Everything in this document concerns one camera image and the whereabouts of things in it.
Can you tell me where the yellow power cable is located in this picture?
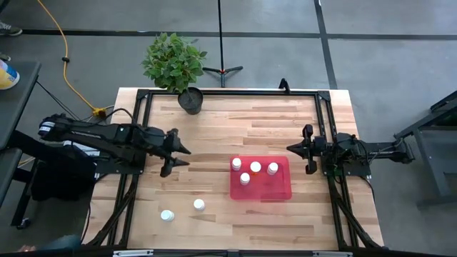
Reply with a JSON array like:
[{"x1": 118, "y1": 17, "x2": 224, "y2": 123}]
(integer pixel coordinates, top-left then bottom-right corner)
[{"x1": 35, "y1": 0, "x2": 108, "y2": 119}]

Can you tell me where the silver metal bracket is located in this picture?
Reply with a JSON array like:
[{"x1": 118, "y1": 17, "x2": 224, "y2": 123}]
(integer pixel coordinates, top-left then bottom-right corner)
[
  {"x1": 312, "y1": 251, "x2": 353, "y2": 257},
  {"x1": 112, "y1": 249, "x2": 155, "y2": 257}
]

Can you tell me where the black floor cable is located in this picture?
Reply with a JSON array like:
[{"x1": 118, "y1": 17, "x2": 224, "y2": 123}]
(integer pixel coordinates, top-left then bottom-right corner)
[{"x1": 34, "y1": 80, "x2": 81, "y2": 121}]

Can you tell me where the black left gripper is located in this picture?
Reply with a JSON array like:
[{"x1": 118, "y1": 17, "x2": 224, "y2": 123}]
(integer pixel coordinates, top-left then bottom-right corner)
[{"x1": 153, "y1": 128, "x2": 192, "y2": 178}]

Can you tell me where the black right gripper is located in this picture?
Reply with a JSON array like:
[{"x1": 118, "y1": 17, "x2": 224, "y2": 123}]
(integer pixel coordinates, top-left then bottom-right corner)
[{"x1": 286, "y1": 124, "x2": 337, "y2": 176}]

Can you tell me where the white flat box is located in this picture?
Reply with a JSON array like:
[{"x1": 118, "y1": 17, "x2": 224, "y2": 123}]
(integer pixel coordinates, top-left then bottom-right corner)
[{"x1": 63, "y1": 141, "x2": 102, "y2": 158}]

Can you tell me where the potted green plant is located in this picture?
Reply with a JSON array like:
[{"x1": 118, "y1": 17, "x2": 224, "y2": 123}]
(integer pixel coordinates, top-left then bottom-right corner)
[{"x1": 141, "y1": 31, "x2": 209, "y2": 116}]

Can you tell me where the red plastic basket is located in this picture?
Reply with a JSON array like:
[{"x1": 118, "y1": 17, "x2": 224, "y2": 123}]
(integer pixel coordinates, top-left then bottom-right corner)
[{"x1": 228, "y1": 155, "x2": 293, "y2": 202}]

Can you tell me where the black tripod stand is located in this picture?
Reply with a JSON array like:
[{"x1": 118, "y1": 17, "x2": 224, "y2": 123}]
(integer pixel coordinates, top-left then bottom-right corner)
[{"x1": 201, "y1": 0, "x2": 244, "y2": 89}]

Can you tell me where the yellow blue white package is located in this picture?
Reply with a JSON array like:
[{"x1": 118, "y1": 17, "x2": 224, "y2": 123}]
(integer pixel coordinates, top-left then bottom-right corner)
[{"x1": 0, "y1": 59, "x2": 21, "y2": 91}]

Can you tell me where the black office chair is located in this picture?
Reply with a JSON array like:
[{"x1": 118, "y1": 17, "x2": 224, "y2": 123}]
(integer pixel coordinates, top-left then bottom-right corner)
[{"x1": 0, "y1": 130, "x2": 98, "y2": 231}]

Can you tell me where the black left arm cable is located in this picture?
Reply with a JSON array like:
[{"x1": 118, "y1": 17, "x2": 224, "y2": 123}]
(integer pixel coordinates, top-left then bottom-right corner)
[{"x1": 85, "y1": 107, "x2": 158, "y2": 136}]

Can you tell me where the person's leg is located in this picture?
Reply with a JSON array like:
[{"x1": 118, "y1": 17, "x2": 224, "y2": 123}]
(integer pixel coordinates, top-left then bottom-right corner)
[{"x1": 35, "y1": 234, "x2": 82, "y2": 251}]

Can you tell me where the black metal table frame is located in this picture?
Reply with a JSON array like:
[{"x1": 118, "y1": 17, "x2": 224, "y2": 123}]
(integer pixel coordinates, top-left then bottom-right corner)
[{"x1": 82, "y1": 88, "x2": 386, "y2": 251}]

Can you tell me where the dark metal side table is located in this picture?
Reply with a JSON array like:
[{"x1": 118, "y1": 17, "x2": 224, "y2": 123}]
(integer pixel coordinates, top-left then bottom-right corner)
[{"x1": 393, "y1": 91, "x2": 457, "y2": 208}]

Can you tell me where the grey desk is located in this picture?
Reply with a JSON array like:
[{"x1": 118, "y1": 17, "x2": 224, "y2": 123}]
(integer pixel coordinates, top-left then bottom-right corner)
[{"x1": 0, "y1": 60, "x2": 42, "y2": 151}]

